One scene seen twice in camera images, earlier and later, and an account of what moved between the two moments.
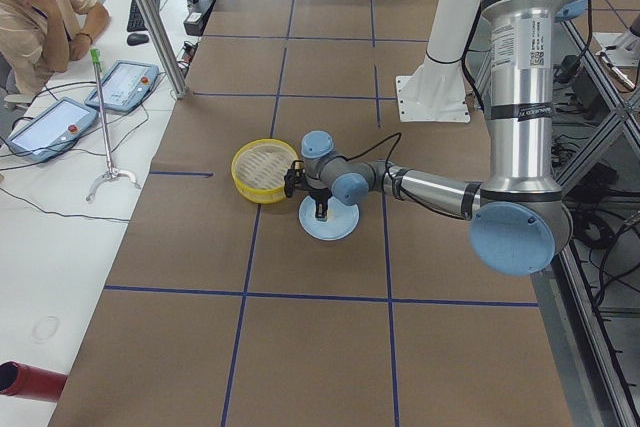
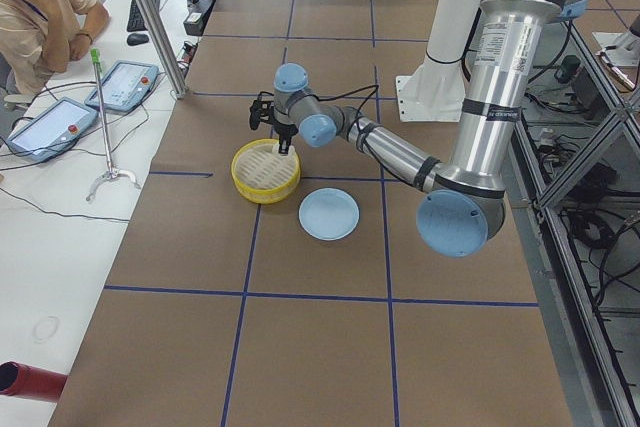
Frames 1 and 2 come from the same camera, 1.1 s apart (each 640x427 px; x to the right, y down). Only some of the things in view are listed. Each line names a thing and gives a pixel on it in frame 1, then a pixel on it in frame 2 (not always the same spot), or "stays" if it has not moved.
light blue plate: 342,219 stays
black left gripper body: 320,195 to 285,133
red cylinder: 19,379 stays
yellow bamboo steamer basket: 259,168 stays
